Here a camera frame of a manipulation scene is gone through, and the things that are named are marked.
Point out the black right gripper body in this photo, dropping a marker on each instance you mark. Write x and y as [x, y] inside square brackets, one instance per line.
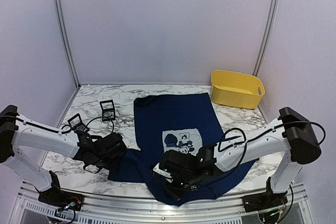
[187, 178]

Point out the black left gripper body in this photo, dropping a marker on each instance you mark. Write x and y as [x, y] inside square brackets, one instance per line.
[104, 162]

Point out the black case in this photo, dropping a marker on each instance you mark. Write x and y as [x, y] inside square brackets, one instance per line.
[76, 123]
[108, 110]

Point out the navy blue printed t-shirt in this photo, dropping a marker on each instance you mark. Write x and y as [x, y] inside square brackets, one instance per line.
[183, 123]

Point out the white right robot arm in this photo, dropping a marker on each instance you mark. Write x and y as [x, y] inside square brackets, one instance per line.
[290, 133]

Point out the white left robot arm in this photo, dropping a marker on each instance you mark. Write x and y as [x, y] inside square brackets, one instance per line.
[76, 143]

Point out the yellow plastic basket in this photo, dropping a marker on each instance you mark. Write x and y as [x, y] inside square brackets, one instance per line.
[236, 89]

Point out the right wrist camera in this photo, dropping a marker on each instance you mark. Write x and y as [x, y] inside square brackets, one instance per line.
[162, 173]

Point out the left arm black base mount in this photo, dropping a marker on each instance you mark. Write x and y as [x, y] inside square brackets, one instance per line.
[58, 197]

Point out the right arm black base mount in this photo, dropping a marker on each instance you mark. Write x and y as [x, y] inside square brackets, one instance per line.
[265, 200]

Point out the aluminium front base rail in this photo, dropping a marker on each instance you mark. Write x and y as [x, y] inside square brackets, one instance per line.
[118, 209]

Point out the aluminium right corner post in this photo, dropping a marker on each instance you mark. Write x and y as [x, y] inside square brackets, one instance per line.
[266, 36]

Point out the aluminium corner post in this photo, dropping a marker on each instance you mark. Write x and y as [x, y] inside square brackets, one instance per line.
[266, 36]
[66, 43]

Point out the aluminium left corner post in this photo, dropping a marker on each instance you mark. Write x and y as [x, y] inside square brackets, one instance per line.
[66, 43]

